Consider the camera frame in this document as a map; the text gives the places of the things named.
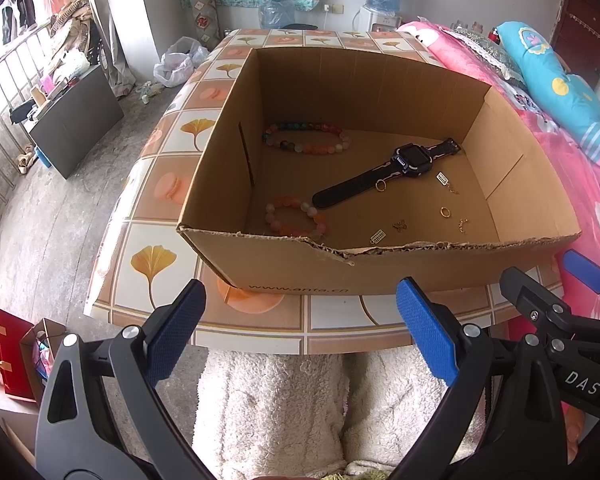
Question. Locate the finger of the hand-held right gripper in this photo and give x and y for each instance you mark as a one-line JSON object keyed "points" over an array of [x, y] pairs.
{"points": [[530, 295], [585, 267]]}

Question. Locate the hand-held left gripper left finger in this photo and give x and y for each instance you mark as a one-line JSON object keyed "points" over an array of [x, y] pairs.
{"points": [[175, 330]]}

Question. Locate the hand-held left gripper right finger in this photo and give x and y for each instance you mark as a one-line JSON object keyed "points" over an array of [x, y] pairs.
{"points": [[427, 330]]}

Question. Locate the black and pink watch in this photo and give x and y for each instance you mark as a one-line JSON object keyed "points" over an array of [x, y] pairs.
{"points": [[407, 160]]}

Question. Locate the brown cardboard box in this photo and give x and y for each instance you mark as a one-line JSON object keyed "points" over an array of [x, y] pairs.
{"points": [[355, 85]]}

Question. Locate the ginkgo print tablecloth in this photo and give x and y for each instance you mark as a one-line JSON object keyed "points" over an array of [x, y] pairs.
{"points": [[155, 265]]}

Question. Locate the pink floral blanket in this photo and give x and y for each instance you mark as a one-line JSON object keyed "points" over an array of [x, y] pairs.
{"points": [[595, 185]]}

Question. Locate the white fluffy robe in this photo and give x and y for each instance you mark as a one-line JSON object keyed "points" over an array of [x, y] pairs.
{"points": [[280, 410]]}

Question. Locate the brown paper bag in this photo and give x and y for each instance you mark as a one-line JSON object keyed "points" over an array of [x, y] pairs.
{"points": [[32, 345]]}

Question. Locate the red paper bag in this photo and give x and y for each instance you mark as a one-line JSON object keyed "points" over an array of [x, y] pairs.
{"points": [[15, 360]]}

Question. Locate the turquoise bolster pillow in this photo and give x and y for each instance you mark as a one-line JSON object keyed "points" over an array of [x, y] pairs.
{"points": [[550, 75]]}

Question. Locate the pair of beige slippers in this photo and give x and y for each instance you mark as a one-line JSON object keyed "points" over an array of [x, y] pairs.
{"points": [[27, 157]]}

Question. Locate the dark grey cabinet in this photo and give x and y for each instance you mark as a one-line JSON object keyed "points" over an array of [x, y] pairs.
{"points": [[75, 125]]}

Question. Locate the grey green lace pillow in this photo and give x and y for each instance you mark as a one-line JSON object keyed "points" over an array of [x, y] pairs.
{"points": [[480, 45]]}

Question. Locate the brown wooden door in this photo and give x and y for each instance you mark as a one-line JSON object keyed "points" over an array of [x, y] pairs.
{"points": [[585, 20]]}

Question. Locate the white plastic bag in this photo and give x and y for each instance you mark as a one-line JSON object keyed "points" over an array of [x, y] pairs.
{"points": [[180, 62]]}

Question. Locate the metal window railing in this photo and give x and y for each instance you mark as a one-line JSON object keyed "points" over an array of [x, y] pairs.
{"points": [[0, 125]]}

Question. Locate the white water dispenser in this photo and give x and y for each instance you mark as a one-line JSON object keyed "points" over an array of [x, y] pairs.
{"points": [[372, 21]]}

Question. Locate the pile of clutter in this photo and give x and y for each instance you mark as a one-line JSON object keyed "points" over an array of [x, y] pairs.
{"points": [[75, 30]]}

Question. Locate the rolled patterned mat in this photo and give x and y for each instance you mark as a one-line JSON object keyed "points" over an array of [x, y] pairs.
{"points": [[200, 5]]}

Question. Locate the dark cooking pot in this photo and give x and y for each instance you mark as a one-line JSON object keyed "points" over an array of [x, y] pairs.
{"points": [[302, 26]]}

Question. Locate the empty clear water jug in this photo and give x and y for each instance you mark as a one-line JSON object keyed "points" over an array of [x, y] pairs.
{"points": [[277, 12]]}

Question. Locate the dark hanging jacket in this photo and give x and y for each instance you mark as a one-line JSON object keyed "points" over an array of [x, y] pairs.
{"points": [[17, 10]]}

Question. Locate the wall socket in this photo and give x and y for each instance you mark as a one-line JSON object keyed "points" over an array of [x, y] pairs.
{"points": [[336, 8]]}

